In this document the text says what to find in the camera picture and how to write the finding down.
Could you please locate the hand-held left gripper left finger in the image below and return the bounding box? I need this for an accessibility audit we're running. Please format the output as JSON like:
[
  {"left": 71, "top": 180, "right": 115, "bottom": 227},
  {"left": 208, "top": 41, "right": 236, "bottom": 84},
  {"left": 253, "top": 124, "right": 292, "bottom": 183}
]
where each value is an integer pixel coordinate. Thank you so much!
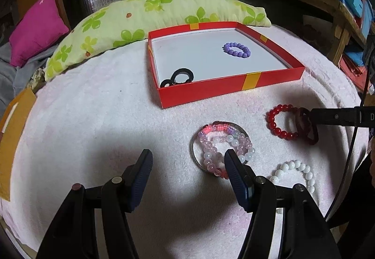
[{"left": 35, "top": 149, "right": 153, "bottom": 259}]

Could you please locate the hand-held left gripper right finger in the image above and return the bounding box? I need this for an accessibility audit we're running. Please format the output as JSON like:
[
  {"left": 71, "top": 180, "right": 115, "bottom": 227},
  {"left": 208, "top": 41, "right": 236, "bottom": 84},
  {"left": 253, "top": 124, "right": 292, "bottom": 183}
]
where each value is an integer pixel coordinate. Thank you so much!
[{"left": 224, "top": 149, "right": 342, "bottom": 259}]

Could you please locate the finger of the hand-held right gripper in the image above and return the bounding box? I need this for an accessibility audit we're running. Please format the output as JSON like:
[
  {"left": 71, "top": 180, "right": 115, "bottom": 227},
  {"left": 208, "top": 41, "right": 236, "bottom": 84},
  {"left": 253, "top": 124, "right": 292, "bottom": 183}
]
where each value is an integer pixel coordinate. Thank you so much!
[{"left": 310, "top": 107, "right": 375, "bottom": 128}]

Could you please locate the dark red ring bangle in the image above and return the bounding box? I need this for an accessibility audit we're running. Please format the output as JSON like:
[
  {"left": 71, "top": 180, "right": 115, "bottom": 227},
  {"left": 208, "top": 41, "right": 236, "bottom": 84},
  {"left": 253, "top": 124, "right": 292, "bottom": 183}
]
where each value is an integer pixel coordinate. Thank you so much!
[{"left": 294, "top": 107, "right": 319, "bottom": 145}]

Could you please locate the pink white bead bracelet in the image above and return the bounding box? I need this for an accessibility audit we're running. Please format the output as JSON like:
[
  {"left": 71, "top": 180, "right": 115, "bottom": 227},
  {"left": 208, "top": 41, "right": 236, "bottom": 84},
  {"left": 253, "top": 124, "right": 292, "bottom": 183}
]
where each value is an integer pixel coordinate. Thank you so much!
[{"left": 202, "top": 136, "right": 255, "bottom": 180}]

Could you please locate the silver metal bangle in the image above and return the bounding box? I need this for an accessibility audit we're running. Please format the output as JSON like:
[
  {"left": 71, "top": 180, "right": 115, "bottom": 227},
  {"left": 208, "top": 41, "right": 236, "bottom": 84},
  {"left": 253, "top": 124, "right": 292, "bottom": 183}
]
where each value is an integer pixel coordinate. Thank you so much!
[{"left": 192, "top": 121, "right": 249, "bottom": 173}]

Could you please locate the red bead bracelet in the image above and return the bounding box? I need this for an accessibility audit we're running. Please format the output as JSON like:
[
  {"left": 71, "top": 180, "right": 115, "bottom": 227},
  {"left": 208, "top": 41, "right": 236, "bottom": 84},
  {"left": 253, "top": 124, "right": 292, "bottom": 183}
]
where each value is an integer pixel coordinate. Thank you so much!
[{"left": 266, "top": 104, "right": 302, "bottom": 140}]

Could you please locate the red cardboard box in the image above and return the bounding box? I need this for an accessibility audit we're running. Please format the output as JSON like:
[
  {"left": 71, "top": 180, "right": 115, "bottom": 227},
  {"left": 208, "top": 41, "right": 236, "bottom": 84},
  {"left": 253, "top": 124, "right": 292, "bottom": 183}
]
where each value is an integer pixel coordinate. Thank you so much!
[{"left": 147, "top": 21, "right": 306, "bottom": 109}]

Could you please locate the pale pink blanket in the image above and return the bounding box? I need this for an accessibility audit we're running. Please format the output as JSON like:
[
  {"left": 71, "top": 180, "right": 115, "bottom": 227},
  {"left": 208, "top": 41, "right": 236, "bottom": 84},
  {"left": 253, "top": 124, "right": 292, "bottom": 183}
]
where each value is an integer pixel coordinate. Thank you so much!
[{"left": 0, "top": 24, "right": 370, "bottom": 259}]

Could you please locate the orange cardboard piece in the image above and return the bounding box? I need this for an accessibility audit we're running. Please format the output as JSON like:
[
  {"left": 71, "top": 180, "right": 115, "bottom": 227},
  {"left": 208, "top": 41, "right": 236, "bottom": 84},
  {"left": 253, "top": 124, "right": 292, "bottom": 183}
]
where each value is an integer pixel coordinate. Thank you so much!
[{"left": 0, "top": 87, "right": 37, "bottom": 202}]

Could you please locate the grey cloth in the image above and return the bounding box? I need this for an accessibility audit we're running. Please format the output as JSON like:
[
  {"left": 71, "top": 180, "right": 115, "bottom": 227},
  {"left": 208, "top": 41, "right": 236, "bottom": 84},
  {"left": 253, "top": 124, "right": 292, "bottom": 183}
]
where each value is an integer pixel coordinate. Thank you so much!
[{"left": 0, "top": 42, "right": 59, "bottom": 113}]

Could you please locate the green leaf print pillow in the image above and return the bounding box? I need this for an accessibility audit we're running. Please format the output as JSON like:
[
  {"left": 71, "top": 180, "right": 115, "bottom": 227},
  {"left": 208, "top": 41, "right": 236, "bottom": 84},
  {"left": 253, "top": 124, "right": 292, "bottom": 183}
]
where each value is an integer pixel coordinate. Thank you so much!
[{"left": 44, "top": 0, "right": 272, "bottom": 82}]

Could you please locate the magenta cushion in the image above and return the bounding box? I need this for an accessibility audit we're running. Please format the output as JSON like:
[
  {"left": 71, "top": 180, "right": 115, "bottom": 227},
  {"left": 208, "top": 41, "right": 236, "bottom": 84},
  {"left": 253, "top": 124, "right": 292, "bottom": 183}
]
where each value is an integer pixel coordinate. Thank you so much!
[{"left": 9, "top": 0, "right": 70, "bottom": 67}]

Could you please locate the black cable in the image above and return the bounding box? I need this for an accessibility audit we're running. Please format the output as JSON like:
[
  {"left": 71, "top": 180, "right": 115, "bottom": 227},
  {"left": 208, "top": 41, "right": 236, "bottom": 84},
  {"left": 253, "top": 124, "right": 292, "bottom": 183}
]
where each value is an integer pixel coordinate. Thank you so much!
[{"left": 324, "top": 57, "right": 374, "bottom": 220}]

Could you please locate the black hair tie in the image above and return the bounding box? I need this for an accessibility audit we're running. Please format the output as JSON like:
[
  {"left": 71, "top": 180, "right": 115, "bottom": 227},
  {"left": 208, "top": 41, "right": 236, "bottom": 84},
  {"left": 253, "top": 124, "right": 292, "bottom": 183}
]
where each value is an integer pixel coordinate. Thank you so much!
[{"left": 160, "top": 68, "right": 194, "bottom": 89}]

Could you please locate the purple bead bracelet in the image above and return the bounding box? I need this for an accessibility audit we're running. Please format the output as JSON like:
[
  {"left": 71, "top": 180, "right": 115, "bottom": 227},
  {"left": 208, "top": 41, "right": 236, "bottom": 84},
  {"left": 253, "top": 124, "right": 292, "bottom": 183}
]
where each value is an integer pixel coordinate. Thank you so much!
[{"left": 223, "top": 42, "right": 251, "bottom": 58}]

